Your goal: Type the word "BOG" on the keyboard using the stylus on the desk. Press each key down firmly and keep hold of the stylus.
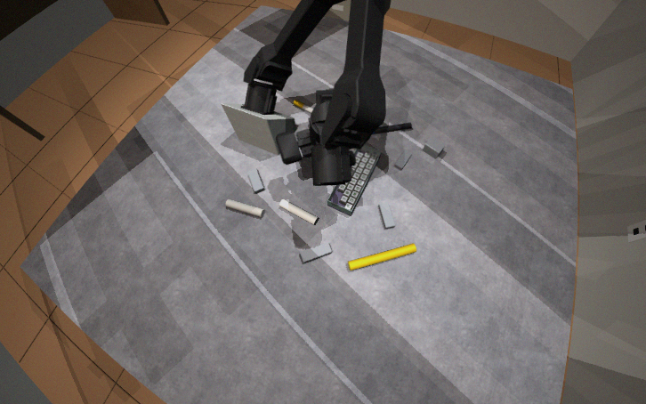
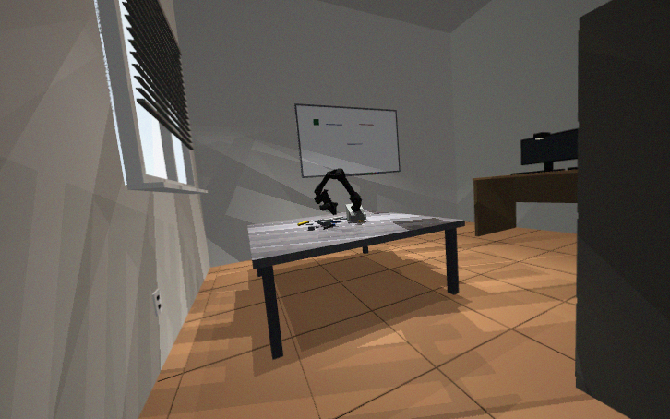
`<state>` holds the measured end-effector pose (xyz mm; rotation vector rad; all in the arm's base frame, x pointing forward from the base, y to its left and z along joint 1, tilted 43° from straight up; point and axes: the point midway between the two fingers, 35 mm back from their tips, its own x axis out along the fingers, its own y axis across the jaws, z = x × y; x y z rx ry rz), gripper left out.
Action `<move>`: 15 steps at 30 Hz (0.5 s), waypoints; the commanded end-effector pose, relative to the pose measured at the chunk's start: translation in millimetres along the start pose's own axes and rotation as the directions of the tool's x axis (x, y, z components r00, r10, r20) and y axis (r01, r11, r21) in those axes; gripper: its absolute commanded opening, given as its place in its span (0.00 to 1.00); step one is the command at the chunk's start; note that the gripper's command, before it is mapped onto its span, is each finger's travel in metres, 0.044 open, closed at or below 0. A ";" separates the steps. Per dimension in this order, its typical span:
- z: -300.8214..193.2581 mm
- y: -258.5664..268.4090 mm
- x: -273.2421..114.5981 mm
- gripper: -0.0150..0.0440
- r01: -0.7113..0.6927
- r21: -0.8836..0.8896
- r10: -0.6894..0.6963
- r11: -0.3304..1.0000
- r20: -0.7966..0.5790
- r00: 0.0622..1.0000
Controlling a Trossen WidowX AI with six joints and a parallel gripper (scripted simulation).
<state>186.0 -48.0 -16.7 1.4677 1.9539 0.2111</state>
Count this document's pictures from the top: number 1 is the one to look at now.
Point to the black marker with blue cap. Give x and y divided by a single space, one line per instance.
388 128

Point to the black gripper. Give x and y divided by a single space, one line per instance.
289 147

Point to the grey keyboard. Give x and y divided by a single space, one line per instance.
345 197

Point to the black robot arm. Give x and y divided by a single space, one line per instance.
358 99

